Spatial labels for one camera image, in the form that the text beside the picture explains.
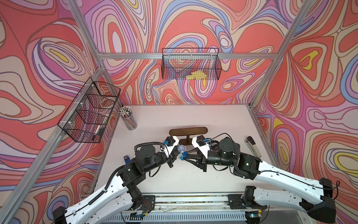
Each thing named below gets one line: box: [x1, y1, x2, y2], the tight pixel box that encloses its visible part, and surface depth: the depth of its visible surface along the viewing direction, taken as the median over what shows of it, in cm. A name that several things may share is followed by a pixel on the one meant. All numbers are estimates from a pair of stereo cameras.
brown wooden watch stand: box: [168, 126, 209, 146], surface depth 88 cm
